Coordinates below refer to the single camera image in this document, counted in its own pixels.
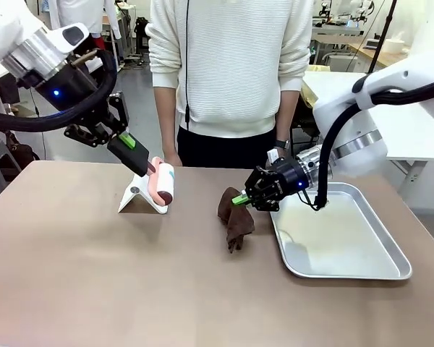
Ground person's right hand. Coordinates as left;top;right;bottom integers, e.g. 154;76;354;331
162;150;184;168

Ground wooden workbench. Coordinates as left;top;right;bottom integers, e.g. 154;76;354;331
346;39;399;72

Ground background person white shirt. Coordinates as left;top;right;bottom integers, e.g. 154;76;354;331
55;0;122;50

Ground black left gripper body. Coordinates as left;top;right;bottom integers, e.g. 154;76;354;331
32;64;111;128

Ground black background chair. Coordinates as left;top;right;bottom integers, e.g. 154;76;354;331
132;17;151;55

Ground person's right forearm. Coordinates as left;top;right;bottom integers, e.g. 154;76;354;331
153;85;179;157

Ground white knitted sweater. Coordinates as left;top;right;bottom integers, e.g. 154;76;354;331
145;0;315;140

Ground black tripod pole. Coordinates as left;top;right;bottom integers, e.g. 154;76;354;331
367;0;399;75

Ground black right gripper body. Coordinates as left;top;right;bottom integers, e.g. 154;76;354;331
255;156;311;207

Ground white folded roller stand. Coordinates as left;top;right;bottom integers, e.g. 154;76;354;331
117;176;169;215

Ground person's left forearm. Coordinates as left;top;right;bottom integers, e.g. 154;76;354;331
276;87;299;142

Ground white side table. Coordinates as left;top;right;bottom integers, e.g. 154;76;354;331
302;70;434;203

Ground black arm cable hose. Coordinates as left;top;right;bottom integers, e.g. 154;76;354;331
0;48;118;133
299;74;434;212

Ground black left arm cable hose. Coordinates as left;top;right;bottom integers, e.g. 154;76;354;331
0;48;118;133

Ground black trousers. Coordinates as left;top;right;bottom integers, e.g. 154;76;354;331
176;125;280;169

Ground silver metal tray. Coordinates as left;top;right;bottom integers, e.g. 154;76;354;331
269;181;414;280

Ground brown cloth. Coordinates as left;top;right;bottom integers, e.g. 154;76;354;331
216;186;258;254

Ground yellow sheet on side table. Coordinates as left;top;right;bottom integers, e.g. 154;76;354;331
301;64;331;108

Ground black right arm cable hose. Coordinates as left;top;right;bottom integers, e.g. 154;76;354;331
299;74;434;212

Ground pink lint roller black handle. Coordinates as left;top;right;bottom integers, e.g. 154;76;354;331
106;139;176;215

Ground brown leather bag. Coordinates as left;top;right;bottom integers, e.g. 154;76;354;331
0;128;41;171

